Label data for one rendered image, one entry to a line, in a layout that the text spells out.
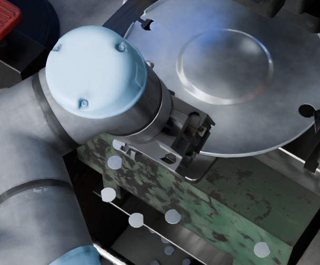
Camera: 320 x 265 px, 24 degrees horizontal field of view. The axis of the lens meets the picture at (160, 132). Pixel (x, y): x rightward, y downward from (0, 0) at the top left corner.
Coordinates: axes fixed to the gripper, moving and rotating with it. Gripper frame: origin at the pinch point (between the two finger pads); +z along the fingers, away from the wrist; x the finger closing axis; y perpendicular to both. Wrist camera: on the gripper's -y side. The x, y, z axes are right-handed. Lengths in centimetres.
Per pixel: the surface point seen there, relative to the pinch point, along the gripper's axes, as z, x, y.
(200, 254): 47.5, -13.0, 2.8
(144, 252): 78, -21, -14
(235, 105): 5.3, 8.4, 4.7
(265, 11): -3.3, 19.0, 4.2
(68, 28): 97, 19, -69
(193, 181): 0.5, -3.0, 6.1
